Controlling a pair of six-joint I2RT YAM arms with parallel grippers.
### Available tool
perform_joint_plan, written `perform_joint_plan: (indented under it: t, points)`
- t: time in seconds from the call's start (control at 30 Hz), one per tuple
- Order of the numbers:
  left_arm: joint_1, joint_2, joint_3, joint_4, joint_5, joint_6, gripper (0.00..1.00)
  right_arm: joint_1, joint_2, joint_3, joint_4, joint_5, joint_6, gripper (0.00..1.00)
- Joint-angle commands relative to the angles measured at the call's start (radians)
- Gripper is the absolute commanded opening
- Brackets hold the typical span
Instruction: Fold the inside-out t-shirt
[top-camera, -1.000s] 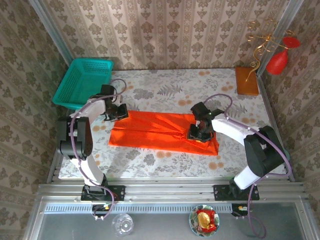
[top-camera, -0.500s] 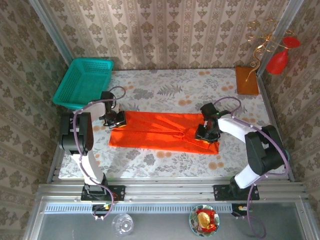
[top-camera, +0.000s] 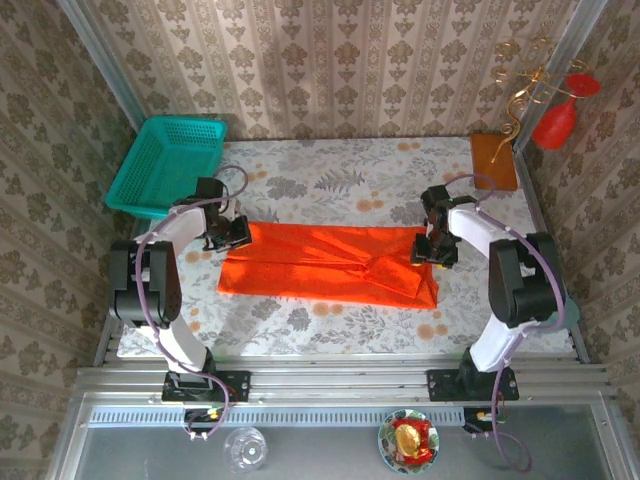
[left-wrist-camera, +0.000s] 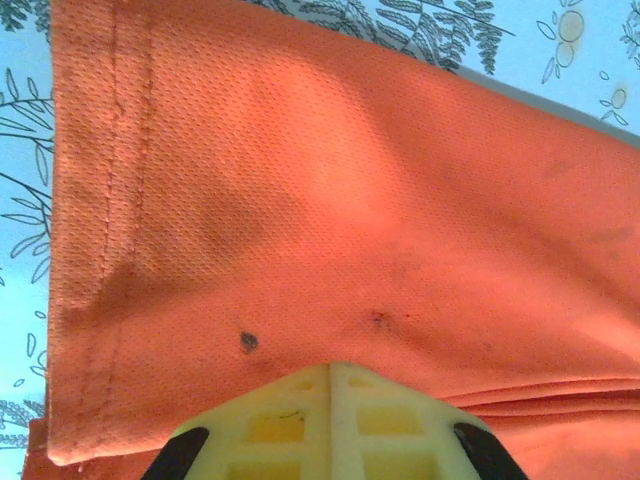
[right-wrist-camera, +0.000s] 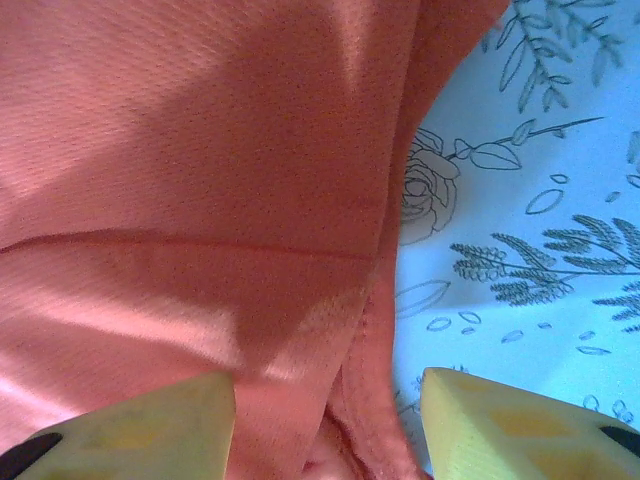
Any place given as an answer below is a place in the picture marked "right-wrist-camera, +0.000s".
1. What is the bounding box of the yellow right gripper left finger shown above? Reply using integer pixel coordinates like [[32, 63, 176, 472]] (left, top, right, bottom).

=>
[[0, 370, 237, 480]]

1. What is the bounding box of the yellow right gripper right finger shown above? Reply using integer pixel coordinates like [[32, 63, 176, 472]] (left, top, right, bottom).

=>
[[418, 367, 640, 480]]

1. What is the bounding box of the orange t-shirt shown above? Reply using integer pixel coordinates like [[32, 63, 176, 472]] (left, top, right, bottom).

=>
[[0, 0, 512, 480]]

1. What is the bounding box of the floral tablecloth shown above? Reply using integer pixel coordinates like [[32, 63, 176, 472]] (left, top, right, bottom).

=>
[[389, 0, 640, 480]]

